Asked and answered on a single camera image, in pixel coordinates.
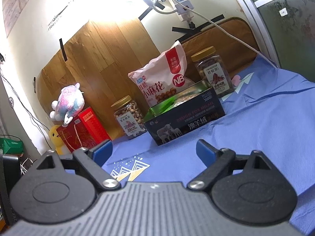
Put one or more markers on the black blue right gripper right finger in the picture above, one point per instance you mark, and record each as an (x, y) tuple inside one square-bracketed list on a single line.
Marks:
[(221, 163)]

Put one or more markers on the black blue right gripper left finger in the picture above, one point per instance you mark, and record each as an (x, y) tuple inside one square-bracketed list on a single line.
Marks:
[(77, 171)]

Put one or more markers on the red gift box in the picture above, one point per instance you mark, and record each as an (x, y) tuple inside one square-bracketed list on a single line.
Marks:
[(85, 130)]

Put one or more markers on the yellow duck plush toy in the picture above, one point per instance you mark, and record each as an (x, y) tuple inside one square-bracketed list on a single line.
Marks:
[(56, 139)]

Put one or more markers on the nut jar left gold lid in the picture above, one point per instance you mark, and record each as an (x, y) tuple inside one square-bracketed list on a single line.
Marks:
[(130, 118)]

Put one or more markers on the nut jar gold lid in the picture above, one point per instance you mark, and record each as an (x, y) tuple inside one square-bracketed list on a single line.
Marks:
[(211, 68), (130, 118)]

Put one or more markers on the black sheep-print box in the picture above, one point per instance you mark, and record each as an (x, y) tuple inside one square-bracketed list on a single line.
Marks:
[(184, 112)]

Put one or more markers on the pink white plush toy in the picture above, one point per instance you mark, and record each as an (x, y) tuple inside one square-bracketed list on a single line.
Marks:
[(69, 104)]

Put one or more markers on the blue bed sheet cloth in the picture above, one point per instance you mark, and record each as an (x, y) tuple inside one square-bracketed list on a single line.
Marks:
[(273, 112)]

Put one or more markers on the green basket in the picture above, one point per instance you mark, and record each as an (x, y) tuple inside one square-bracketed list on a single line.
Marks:
[(12, 147)]

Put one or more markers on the wooden board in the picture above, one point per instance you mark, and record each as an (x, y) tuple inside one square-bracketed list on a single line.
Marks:
[(99, 57)]

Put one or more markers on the nut jar right gold lid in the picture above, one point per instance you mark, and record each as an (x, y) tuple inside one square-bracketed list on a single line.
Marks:
[(211, 68)]

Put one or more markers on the pink NB snack bag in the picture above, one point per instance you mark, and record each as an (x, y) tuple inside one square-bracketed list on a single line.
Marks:
[(163, 76)]

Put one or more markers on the brown cushion headboard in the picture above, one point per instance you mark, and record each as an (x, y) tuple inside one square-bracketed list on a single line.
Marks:
[(235, 56)]

